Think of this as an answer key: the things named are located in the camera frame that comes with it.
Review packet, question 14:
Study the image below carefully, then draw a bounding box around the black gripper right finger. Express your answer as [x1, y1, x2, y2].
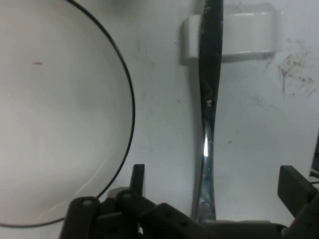
[277, 165, 319, 239]

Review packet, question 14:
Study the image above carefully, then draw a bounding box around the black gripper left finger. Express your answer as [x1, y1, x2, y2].
[59, 163, 207, 239]

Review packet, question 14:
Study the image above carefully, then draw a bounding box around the silver metal table knife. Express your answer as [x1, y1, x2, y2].
[190, 0, 224, 222]

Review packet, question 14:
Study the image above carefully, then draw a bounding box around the white plate with black rim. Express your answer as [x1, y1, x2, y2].
[0, 0, 137, 228]

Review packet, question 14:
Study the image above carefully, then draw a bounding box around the white plastic cutlery rest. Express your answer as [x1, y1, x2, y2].
[179, 2, 279, 66]

